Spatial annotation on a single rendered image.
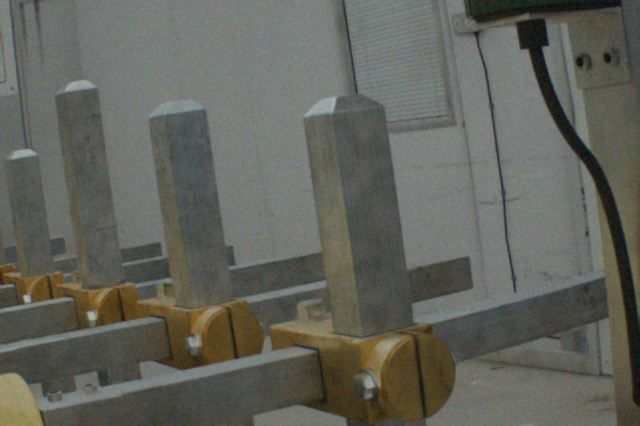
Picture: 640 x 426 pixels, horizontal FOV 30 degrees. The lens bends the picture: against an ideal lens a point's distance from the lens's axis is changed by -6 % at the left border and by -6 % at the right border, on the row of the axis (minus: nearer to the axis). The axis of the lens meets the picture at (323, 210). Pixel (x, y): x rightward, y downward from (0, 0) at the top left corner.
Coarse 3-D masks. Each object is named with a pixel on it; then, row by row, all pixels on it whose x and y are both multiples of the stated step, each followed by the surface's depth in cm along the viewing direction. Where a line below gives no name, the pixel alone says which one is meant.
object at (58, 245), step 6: (54, 240) 218; (60, 240) 219; (6, 246) 214; (12, 246) 214; (54, 246) 218; (60, 246) 219; (6, 252) 214; (12, 252) 214; (54, 252) 218; (60, 252) 219; (66, 252) 219; (6, 258) 214; (12, 258) 214
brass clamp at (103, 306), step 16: (64, 288) 120; (80, 288) 117; (112, 288) 113; (128, 288) 115; (80, 304) 116; (96, 304) 112; (112, 304) 112; (128, 304) 113; (80, 320) 117; (96, 320) 112; (112, 320) 112; (128, 320) 113
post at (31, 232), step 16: (16, 160) 136; (32, 160) 136; (16, 176) 136; (32, 176) 136; (16, 192) 136; (32, 192) 136; (16, 208) 136; (32, 208) 136; (16, 224) 137; (32, 224) 136; (16, 240) 138; (32, 240) 136; (48, 240) 137; (32, 256) 136; (48, 256) 137; (32, 272) 136; (48, 272) 137; (48, 384) 137; (64, 384) 138
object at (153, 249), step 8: (120, 248) 173; (128, 248) 173; (136, 248) 173; (144, 248) 174; (152, 248) 174; (160, 248) 175; (72, 256) 170; (128, 256) 173; (136, 256) 173; (144, 256) 174; (152, 256) 174; (56, 264) 168; (64, 264) 168; (72, 264) 169; (64, 272) 168; (72, 272) 169
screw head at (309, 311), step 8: (304, 304) 78; (312, 304) 78; (320, 304) 78; (304, 312) 78; (312, 312) 78; (320, 312) 78; (296, 320) 79; (304, 320) 78; (312, 320) 78; (320, 320) 78
